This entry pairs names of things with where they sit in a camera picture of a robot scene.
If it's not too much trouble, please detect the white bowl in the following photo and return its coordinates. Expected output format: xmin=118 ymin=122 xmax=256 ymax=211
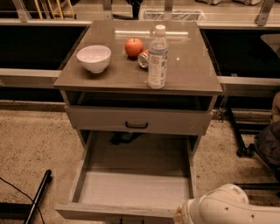
xmin=77 ymin=45 xmax=111 ymax=74

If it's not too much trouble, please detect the black cable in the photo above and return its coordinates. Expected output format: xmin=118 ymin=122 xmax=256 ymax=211
xmin=0 ymin=176 xmax=46 ymax=224

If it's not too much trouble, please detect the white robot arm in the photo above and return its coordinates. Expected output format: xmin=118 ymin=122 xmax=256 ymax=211
xmin=173 ymin=184 xmax=280 ymax=224

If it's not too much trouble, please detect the clear plastic water bottle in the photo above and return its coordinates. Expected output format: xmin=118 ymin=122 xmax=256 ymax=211
xmin=147 ymin=24 xmax=168 ymax=89

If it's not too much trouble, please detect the grey top drawer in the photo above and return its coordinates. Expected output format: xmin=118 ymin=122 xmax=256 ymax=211
xmin=65 ymin=106 xmax=213 ymax=136

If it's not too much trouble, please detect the metal railing frame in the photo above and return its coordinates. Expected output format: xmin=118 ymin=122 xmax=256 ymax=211
xmin=0 ymin=0 xmax=280 ymax=95

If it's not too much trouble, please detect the silver soda can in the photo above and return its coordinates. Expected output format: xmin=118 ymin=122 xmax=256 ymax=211
xmin=137 ymin=49 xmax=149 ymax=69

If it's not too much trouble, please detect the black stand leg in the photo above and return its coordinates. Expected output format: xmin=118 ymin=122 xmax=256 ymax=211
xmin=0 ymin=170 xmax=53 ymax=224

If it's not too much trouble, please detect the grey drawer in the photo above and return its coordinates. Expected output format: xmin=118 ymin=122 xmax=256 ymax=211
xmin=65 ymin=106 xmax=213 ymax=136
xmin=55 ymin=131 xmax=196 ymax=224

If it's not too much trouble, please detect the black office chair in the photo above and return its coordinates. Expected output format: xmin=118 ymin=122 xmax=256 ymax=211
xmin=227 ymin=108 xmax=280 ymax=182

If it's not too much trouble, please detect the grey drawer cabinet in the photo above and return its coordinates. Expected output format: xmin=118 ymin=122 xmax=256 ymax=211
xmin=53 ymin=19 xmax=223 ymax=147

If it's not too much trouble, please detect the red apple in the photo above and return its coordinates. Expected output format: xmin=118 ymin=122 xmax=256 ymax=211
xmin=124 ymin=38 xmax=144 ymax=58

